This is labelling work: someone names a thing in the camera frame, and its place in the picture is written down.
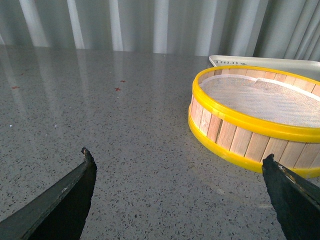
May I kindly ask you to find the grey pleated curtain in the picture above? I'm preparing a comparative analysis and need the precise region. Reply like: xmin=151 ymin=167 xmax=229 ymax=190
xmin=0 ymin=0 xmax=320 ymax=61

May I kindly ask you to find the yellow-rimmed wooden steamer basket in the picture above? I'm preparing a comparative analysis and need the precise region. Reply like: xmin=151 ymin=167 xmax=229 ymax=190
xmin=188 ymin=65 xmax=320 ymax=178

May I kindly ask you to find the cream rectangular serving tray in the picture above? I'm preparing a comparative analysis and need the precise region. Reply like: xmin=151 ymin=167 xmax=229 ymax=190
xmin=209 ymin=55 xmax=320 ymax=82

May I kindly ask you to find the white gauze steamer liner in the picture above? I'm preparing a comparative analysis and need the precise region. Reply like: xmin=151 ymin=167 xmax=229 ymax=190
xmin=199 ymin=74 xmax=320 ymax=128

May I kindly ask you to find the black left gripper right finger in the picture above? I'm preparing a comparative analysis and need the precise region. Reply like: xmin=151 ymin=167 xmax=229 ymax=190
xmin=261 ymin=153 xmax=320 ymax=240

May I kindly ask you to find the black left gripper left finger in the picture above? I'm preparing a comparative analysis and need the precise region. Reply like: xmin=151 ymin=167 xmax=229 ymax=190
xmin=0 ymin=147 xmax=97 ymax=240

